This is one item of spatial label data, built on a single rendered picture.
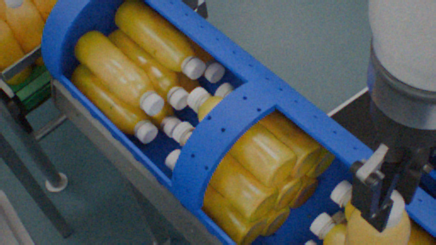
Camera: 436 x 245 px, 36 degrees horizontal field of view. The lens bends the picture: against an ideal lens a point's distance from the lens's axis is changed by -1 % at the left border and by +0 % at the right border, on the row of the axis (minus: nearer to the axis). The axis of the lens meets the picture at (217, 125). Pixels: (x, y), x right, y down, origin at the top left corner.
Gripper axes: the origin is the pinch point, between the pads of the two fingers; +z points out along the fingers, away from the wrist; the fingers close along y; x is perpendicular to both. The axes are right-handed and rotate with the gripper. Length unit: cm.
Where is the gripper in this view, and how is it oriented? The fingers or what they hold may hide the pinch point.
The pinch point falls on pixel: (390, 196)
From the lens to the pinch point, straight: 74.0
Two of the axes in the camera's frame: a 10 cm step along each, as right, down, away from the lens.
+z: 0.9, 5.2, 8.5
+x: -6.7, -6.0, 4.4
